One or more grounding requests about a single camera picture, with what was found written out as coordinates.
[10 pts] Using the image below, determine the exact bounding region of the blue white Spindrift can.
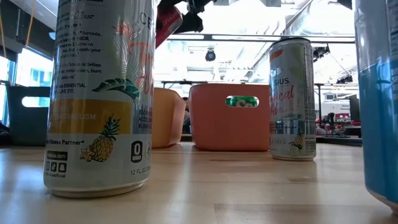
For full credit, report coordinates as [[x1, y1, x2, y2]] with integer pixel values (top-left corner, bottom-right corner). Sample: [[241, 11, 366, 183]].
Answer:
[[354, 0, 398, 217]]

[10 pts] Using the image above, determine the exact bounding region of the person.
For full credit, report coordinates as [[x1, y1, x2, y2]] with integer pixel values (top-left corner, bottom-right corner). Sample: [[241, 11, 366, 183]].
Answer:
[[182, 96, 192, 135]]

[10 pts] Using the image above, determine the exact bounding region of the red soda can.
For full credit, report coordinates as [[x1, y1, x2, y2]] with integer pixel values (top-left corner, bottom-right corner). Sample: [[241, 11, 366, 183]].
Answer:
[[155, 5, 184, 50]]

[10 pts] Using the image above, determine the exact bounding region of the black monitor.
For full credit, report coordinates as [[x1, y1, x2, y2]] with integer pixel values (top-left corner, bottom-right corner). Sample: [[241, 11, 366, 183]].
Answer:
[[349, 94, 361, 123]]

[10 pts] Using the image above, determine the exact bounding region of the distant black fixture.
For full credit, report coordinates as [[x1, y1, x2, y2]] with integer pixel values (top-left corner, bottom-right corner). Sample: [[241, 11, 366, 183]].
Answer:
[[313, 44, 331, 62], [335, 74, 354, 85]]

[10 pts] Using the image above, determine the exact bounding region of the distant black rig frame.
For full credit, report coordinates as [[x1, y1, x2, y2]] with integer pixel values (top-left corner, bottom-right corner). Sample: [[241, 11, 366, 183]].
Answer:
[[313, 82, 358, 129], [161, 80, 209, 90]]

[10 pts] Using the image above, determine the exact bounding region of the tall white Celsius can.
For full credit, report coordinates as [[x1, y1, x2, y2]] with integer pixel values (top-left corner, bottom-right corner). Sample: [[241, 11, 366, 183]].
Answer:
[[269, 37, 317, 162], [43, 0, 156, 199]]

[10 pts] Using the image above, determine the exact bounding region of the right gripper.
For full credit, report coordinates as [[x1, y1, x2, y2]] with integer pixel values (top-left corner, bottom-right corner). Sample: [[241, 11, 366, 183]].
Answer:
[[159, 0, 215, 34]]

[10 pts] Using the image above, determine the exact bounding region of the teal plastic bin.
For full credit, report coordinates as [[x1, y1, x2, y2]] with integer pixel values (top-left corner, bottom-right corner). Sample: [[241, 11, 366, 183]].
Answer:
[[5, 85, 51, 147]]

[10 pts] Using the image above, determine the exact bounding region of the orange plastic bin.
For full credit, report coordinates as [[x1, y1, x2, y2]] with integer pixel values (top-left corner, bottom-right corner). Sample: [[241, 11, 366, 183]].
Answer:
[[188, 83, 271, 152]]

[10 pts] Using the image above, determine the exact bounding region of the green Sprite can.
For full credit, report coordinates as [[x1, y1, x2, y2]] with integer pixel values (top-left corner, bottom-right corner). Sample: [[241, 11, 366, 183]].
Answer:
[[225, 95, 260, 108]]

